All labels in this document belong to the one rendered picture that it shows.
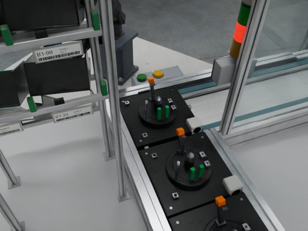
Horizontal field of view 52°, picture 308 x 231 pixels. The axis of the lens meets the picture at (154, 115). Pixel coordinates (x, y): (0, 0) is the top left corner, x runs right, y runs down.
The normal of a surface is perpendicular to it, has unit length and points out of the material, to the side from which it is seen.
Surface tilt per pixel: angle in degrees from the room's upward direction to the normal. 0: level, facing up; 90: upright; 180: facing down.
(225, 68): 90
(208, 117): 0
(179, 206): 0
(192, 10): 0
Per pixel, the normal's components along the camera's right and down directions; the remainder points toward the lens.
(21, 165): 0.02, -0.70
